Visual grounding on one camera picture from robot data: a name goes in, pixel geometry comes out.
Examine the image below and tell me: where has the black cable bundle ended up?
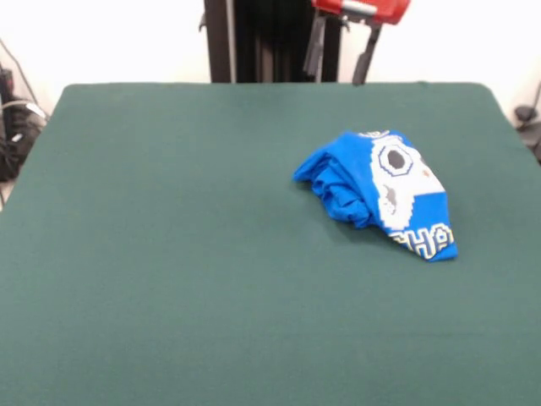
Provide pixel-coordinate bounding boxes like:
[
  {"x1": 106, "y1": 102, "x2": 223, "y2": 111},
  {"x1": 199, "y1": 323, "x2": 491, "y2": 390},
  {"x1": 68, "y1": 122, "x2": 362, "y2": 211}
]
[{"x1": 0, "y1": 37, "x2": 48, "y2": 184}]

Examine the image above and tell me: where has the dark green table cloth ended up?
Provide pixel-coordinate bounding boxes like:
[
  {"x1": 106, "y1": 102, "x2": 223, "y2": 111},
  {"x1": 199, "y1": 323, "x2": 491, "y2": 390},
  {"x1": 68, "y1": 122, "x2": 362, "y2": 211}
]
[{"x1": 0, "y1": 81, "x2": 541, "y2": 406}]

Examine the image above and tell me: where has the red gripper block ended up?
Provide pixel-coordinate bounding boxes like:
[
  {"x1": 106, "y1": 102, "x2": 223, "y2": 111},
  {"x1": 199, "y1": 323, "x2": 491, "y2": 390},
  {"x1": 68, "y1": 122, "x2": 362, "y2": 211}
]
[{"x1": 302, "y1": 0, "x2": 413, "y2": 86}]

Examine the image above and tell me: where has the grey stand foot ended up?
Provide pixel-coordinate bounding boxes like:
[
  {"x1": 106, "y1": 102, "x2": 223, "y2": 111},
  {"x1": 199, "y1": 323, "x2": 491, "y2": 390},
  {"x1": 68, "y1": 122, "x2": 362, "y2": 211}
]
[{"x1": 513, "y1": 80, "x2": 541, "y2": 167}]

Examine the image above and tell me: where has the blue printed shirt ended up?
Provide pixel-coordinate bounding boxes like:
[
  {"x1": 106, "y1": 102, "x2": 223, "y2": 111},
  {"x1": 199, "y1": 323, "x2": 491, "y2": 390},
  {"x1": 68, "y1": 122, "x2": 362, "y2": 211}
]
[{"x1": 292, "y1": 129, "x2": 460, "y2": 264}]

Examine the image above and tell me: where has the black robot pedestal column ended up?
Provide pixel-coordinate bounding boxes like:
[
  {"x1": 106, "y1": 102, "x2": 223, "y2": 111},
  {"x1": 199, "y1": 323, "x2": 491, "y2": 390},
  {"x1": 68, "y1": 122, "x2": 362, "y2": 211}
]
[{"x1": 198, "y1": 0, "x2": 343, "y2": 85}]

